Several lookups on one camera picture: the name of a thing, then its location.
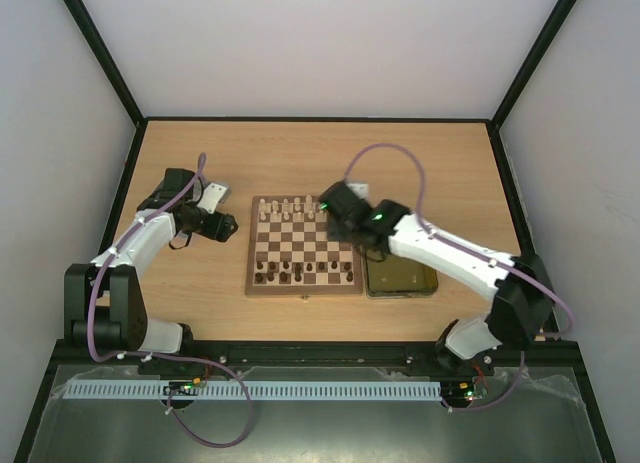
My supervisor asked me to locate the dark queen piece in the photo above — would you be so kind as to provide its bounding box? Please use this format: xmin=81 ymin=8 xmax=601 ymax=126
xmin=294 ymin=263 xmax=303 ymax=283

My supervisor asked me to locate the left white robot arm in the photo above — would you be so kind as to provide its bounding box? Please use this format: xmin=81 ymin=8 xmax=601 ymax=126
xmin=64 ymin=168 xmax=238 ymax=360

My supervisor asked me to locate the purple cable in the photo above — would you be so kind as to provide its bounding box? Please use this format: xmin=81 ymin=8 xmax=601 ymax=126
xmin=344 ymin=142 xmax=576 ymax=414
xmin=82 ymin=152 xmax=254 ymax=447

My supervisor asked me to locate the gold tin with pieces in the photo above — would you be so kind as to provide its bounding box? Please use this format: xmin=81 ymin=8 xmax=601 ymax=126
xmin=364 ymin=250 xmax=439 ymax=298

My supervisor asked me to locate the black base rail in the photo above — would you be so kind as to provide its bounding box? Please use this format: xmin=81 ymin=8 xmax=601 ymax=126
xmin=47 ymin=340 xmax=586 ymax=379

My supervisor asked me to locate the black enclosure frame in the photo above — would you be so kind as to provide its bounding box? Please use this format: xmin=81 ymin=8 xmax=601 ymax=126
xmin=15 ymin=0 xmax=615 ymax=462

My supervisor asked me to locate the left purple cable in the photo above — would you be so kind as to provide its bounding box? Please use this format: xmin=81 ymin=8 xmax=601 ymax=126
xmin=82 ymin=152 xmax=254 ymax=447

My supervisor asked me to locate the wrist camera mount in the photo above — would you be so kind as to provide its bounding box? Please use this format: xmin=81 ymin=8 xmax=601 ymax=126
xmin=347 ymin=182 xmax=369 ymax=199
xmin=197 ymin=182 xmax=231 ymax=214

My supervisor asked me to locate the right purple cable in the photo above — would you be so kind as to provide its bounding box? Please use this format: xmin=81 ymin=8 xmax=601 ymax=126
xmin=344 ymin=142 xmax=576 ymax=414

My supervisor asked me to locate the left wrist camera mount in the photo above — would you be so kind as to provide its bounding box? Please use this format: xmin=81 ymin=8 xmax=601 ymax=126
xmin=197 ymin=182 xmax=231 ymax=214

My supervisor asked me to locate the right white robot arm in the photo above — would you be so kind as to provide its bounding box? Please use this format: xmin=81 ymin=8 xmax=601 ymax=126
xmin=319 ymin=181 xmax=552 ymax=375

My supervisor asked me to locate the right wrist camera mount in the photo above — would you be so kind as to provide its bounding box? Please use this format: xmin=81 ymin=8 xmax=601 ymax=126
xmin=347 ymin=182 xmax=369 ymax=199

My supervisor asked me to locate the white slotted cable duct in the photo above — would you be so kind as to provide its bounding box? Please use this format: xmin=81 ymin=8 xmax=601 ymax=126
xmin=63 ymin=379 xmax=441 ymax=402

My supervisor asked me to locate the wooden chess board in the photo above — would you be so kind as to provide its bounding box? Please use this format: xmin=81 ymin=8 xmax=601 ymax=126
xmin=245 ymin=194 xmax=363 ymax=299

